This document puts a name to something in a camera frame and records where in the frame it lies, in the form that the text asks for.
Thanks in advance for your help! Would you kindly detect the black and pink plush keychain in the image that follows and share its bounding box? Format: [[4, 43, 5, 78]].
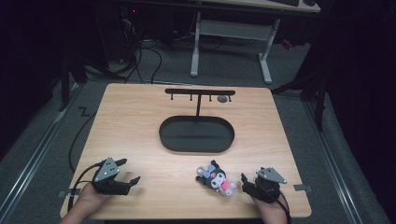
[[195, 160, 237, 198]]

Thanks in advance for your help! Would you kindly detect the black keyboard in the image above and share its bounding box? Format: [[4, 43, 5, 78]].
[[268, 0, 301, 7]]

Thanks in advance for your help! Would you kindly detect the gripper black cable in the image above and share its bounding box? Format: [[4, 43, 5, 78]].
[[274, 191, 293, 224], [66, 160, 106, 211]]

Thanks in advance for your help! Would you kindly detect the bundle of black cables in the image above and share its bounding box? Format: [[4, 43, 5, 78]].
[[108, 18, 164, 86]]

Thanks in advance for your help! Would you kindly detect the person's right hand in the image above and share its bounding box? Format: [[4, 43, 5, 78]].
[[251, 193, 288, 219]]

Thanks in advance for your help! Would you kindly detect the black floor cable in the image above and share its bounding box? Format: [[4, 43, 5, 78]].
[[68, 111, 98, 174]]

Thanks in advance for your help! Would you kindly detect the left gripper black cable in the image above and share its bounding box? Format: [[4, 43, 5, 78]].
[[66, 160, 106, 211]]

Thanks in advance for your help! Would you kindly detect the white metal frame desk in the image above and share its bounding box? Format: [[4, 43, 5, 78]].
[[190, 0, 321, 85]]

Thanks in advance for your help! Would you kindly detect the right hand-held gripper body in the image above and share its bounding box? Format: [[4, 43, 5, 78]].
[[248, 166, 288, 204]]

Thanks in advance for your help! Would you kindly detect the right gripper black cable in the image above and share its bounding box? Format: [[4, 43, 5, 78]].
[[274, 191, 293, 224]]

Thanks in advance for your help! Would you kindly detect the black metal stand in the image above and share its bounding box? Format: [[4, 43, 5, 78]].
[[271, 72, 328, 133], [58, 55, 89, 112]]

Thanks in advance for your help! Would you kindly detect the person's left hand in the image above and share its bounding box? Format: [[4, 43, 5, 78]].
[[73, 182, 110, 214]]

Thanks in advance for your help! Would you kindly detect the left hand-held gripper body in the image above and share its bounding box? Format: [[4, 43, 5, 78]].
[[91, 156, 132, 196]]

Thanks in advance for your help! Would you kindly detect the black hook rack with tray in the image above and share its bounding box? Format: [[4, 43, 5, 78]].
[[158, 88, 236, 154]]

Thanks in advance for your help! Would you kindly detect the metal floor rail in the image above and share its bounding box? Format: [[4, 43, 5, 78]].
[[0, 83, 82, 218], [304, 100, 364, 224]]

